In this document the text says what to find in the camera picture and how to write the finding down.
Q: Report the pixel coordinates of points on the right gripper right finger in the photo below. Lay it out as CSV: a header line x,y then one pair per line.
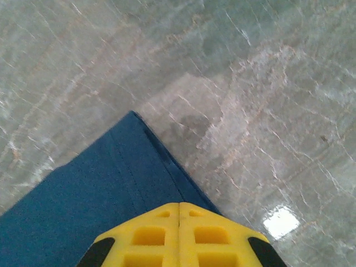
x,y
211,244

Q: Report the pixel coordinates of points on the navy blue printed t-shirt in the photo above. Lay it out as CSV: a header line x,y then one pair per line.
x,y
97,189

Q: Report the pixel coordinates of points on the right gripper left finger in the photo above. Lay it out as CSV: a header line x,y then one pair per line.
x,y
150,244

